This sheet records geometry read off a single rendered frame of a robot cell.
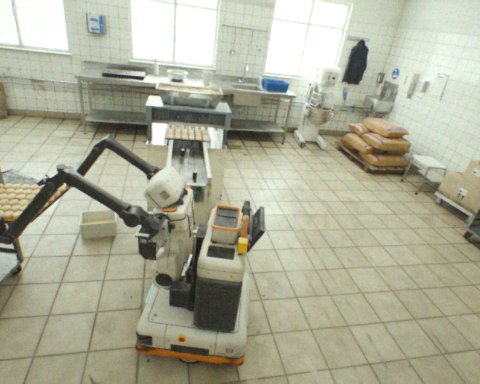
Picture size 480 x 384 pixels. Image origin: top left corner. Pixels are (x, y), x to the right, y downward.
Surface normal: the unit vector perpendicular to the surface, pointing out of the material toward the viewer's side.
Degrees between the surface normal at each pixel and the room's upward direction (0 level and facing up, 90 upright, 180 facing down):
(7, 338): 0
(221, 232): 92
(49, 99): 90
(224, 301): 90
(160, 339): 90
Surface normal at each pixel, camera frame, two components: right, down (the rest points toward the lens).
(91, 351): 0.13, -0.87
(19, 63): 0.20, 0.50
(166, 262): -0.06, 0.48
